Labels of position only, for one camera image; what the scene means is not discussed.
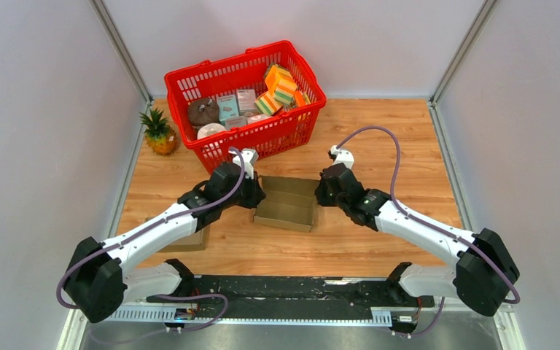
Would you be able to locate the brown round item in basket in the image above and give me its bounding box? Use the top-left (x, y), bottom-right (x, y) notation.
top-left (187, 97), bottom-right (219, 128)

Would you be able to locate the brown cardboard box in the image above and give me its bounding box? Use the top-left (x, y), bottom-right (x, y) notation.
top-left (160, 227), bottom-right (211, 253)

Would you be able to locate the small pineapple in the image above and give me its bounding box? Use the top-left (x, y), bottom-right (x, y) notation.
top-left (139, 108), bottom-right (178, 156)

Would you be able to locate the grey small box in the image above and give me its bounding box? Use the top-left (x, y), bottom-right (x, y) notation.
top-left (236, 89), bottom-right (258, 116)

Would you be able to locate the red plastic shopping basket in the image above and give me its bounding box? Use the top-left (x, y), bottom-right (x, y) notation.
top-left (164, 40), bottom-right (327, 172)

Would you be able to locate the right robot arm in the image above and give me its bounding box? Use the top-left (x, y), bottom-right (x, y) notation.
top-left (315, 163), bottom-right (520, 316)

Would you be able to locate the purple cable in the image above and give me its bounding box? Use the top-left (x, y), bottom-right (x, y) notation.
top-left (56, 147), bottom-right (247, 339)
top-left (336, 125), bottom-right (521, 337)

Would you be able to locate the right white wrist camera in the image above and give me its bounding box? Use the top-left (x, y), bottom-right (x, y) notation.
top-left (328, 145), bottom-right (354, 169)

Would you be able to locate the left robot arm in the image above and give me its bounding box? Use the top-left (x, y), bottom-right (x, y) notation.
top-left (57, 152), bottom-right (265, 323)

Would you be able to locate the teal small box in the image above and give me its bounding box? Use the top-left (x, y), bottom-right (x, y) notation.
top-left (216, 94), bottom-right (240, 124)

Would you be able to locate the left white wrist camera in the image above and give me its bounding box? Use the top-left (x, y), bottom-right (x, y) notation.
top-left (229, 147), bottom-right (259, 179)

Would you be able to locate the striped sponge lower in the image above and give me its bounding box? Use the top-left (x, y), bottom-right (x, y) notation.
top-left (254, 91), bottom-right (282, 116)

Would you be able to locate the white round tin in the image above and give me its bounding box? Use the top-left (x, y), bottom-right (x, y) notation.
top-left (197, 122), bottom-right (227, 139)

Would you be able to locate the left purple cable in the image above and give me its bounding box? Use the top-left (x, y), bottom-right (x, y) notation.
top-left (56, 147), bottom-right (247, 339)

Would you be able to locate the orange sponge right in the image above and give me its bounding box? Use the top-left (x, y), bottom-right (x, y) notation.
top-left (292, 90), bottom-right (311, 108)

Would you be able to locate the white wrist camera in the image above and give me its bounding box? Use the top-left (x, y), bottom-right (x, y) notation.
top-left (229, 147), bottom-right (259, 179)
top-left (328, 145), bottom-right (354, 169)

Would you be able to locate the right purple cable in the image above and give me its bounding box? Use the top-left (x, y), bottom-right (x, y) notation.
top-left (336, 125), bottom-right (521, 337)

